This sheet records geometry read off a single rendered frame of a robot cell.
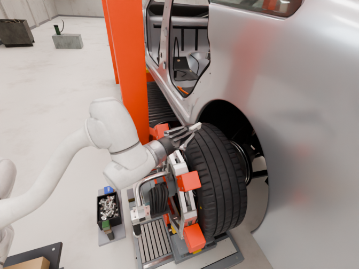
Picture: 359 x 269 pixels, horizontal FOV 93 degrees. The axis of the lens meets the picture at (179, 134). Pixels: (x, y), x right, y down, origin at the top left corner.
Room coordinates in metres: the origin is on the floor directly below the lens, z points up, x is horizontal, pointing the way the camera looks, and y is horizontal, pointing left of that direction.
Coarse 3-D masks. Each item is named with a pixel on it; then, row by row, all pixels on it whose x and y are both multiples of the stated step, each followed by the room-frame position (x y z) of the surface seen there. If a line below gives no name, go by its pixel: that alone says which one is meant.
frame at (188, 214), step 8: (176, 152) 0.61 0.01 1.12; (168, 160) 0.58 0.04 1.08; (160, 168) 0.81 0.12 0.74; (176, 168) 0.50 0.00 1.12; (184, 168) 0.51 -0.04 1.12; (176, 184) 0.47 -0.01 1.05; (184, 200) 0.41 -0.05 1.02; (192, 200) 0.42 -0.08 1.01; (184, 208) 0.39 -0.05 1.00; (192, 208) 0.39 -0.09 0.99; (176, 216) 0.53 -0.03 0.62; (184, 216) 0.36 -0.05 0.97; (192, 216) 0.37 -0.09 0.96; (176, 224) 0.44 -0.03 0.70; (184, 224) 0.35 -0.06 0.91; (192, 224) 0.37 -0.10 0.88
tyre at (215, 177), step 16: (208, 128) 0.77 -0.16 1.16; (192, 144) 0.62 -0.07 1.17; (208, 144) 0.62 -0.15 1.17; (224, 144) 0.64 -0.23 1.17; (192, 160) 0.53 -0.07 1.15; (208, 160) 0.54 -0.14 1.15; (224, 160) 0.56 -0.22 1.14; (208, 176) 0.48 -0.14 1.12; (224, 176) 0.49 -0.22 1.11; (240, 176) 0.51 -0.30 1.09; (208, 192) 0.42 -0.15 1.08; (224, 192) 0.44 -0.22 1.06; (240, 192) 0.46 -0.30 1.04; (208, 208) 0.38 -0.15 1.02; (224, 208) 0.40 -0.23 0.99; (240, 208) 0.43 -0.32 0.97; (208, 224) 0.35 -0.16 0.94; (224, 224) 0.37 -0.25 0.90
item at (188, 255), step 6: (162, 216) 0.74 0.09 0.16; (168, 234) 0.59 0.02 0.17; (174, 246) 0.51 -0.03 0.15; (204, 246) 0.53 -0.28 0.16; (210, 246) 0.53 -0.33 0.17; (174, 252) 0.47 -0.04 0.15; (192, 252) 0.48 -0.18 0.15; (198, 252) 0.48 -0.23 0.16; (174, 258) 0.44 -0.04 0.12; (180, 258) 0.43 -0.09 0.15; (186, 258) 0.44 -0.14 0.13
